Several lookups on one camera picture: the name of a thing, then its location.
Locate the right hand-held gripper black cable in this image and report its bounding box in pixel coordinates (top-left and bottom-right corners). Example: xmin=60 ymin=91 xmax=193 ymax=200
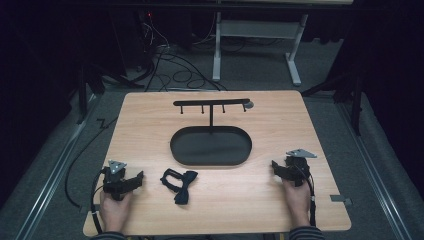
xmin=299 ymin=166 xmax=317 ymax=228

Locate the person's left hand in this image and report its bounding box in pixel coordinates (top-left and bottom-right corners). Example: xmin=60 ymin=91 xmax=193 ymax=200
xmin=99 ymin=190 xmax=135 ymax=234

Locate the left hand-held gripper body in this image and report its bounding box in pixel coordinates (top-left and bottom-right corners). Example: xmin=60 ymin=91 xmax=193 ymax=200
xmin=101 ymin=159 xmax=132 ymax=202

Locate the black hook rack with tray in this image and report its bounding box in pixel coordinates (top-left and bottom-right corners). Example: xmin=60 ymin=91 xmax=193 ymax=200
xmin=169 ymin=97 xmax=255 ymax=167

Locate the black bow tie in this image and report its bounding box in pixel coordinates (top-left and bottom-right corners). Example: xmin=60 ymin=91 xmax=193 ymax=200
xmin=159 ymin=167 xmax=200 ymax=206

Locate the long black floor cable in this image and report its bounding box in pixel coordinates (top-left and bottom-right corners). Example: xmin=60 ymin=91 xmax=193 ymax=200
xmin=64 ymin=116 xmax=118 ymax=209

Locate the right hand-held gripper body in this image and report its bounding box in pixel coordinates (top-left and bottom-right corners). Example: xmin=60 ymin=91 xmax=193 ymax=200
xmin=283 ymin=148 xmax=318 ymax=188

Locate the person's right hand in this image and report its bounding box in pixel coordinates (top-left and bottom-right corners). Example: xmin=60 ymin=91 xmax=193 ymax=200
xmin=281 ymin=177 xmax=313 ymax=230

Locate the black metal stand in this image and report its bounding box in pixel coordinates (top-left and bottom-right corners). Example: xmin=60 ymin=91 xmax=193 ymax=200
xmin=75 ymin=61 xmax=146 ymax=126
xmin=300 ymin=71 xmax=365 ymax=137

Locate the left hand-held gripper black cable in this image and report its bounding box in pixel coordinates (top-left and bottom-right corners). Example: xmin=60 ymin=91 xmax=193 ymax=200
xmin=90 ymin=167 xmax=108 ymax=235

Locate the white metal desk frame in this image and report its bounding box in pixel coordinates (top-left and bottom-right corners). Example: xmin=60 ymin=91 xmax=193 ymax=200
xmin=211 ymin=11 xmax=310 ymax=88

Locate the tangle of black floor cables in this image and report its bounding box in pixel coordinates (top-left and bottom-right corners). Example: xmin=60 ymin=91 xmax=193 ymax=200
xmin=134 ymin=13 xmax=229 ymax=93

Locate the grey tape piece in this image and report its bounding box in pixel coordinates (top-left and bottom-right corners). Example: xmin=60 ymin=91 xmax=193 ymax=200
xmin=329 ymin=194 xmax=353 ymax=206

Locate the metal floor rail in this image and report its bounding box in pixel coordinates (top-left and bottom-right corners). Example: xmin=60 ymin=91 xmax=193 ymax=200
xmin=336 ymin=101 xmax=414 ymax=240
xmin=13 ymin=94 xmax=101 ymax=240

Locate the hand-held gripper black cable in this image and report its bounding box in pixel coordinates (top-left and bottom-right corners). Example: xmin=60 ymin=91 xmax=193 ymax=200
xmin=299 ymin=166 xmax=317 ymax=228
xmin=90 ymin=167 xmax=108 ymax=235

